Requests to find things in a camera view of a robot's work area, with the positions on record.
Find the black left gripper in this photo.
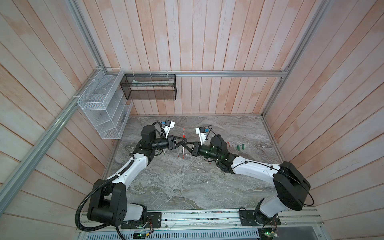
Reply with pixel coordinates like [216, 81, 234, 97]
[151, 134, 187, 151]

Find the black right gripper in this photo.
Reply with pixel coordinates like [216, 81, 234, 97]
[183, 141, 221, 162]

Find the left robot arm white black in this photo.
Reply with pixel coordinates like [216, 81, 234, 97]
[76, 120, 187, 232]

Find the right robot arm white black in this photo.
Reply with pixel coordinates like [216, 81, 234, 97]
[183, 135, 311, 225]

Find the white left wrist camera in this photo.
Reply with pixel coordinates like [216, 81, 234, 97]
[162, 120, 175, 139]

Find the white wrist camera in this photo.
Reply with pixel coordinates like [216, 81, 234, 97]
[162, 120, 175, 139]
[196, 127, 210, 146]

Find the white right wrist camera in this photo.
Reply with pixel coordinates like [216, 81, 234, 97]
[196, 127, 210, 146]

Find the black mesh wall basket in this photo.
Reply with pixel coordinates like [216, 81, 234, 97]
[120, 74, 177, 101]

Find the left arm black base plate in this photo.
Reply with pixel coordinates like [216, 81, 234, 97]
[120, 212, 162, 230]

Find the white mesh wall shelf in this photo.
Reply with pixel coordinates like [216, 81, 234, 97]
[78, 68, 132, 140]

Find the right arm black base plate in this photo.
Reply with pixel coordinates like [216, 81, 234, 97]
[238, 208, 281, 226]

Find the black corrugated cable conduit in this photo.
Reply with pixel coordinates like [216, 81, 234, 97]
[74, 121, 166, 240]

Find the horizontal aluminium wall rail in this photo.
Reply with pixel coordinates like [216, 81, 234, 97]
[121, 70, 288, 78]

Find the left aluminium wall rail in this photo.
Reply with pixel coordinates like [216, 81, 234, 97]
[1, 67, 102, 215]

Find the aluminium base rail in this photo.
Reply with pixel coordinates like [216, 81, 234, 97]
[73, 206, 325, 235]

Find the right aluminium wall rail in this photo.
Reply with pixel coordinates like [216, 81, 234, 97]
[261, 1, 334, 120]

